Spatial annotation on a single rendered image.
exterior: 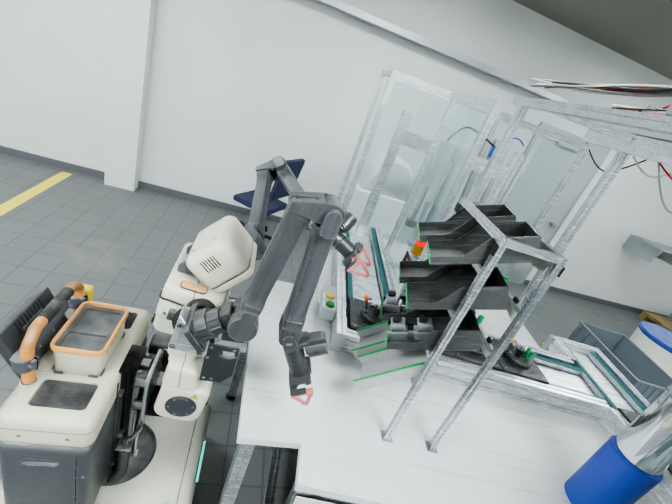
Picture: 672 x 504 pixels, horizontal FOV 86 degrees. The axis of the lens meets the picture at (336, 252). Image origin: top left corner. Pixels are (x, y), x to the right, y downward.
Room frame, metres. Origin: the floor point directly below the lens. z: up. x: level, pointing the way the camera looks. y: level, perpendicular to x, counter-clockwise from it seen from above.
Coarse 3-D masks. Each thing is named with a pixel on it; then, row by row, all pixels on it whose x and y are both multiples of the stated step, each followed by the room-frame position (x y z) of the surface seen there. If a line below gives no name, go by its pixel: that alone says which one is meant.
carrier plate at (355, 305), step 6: (348, 300) 1.51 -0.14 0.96; (354, 300) 1.51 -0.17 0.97; (360, 300) 1.53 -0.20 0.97; (348, 306) 1.47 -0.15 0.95; (354, 306) 1.46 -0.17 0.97; (360, 306) 1.48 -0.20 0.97; (354, 312) 1.41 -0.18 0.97; (354, 318) 1.36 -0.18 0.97; (360, 318) 1.38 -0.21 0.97; (354, 324) 1.32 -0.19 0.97; (360, 324) 1.34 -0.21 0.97; (366, 324) 1.35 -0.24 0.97
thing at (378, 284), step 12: (360, 264) 2.03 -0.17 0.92; (372, 264) 2.09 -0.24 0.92; (384, 264) 2.06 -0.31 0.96; (348, 276) 1.76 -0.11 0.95; (360, 276) 1.87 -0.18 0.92; (372, 276) 1.93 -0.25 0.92; (384, 276) 1.94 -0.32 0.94; (348, 288) 1.64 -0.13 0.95; (360, 288) 1.74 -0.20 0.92; (372, 288) 1.79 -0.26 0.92; (384, 288) 1.78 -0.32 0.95; (372, 300) 1.66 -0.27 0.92; (348, 324) 1.35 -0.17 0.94
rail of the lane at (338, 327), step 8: (336, 256) 1.96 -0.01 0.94; (336, 264) 1.86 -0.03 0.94; (336, 272) 1.76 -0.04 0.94; (344, 272) 1.77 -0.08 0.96; (336, 280) 1.67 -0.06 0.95; (344, 280) 1.68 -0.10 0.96; (344, 288) 1.60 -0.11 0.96; (344, 296) 1.53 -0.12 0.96; (344, 304) 1.46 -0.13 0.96; (336, 312) 1.38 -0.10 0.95; (344, 312) 1.40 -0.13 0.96; (336, 320) 1.32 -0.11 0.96; (344, 320) 1.34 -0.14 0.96; (336, 328) 1.27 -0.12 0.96; (344, 328) 1.28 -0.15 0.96; (336, 336) 1.24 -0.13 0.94; (344, 336) 1.24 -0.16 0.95; (336, 344) 1.24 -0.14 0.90
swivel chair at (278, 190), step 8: (288, 160) 3.56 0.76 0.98; (296, 160) 3.68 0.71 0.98; (304, 160) 3.83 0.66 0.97; (296, 168) 3.72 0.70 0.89; (296, 176) 3.80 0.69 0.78; (280, 184) 3.53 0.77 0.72; (248, 192) 3.64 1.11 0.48; (272, 192) 3.50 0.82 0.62; (280, 192) 3.61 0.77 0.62; (240, 200) 3.43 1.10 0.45; (248, 200) 3.43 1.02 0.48; (272, 200) 3.67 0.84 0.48; (280, 200) 3.76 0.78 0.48; (272, 208) 3.46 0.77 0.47; (280, 208) 3.60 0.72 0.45
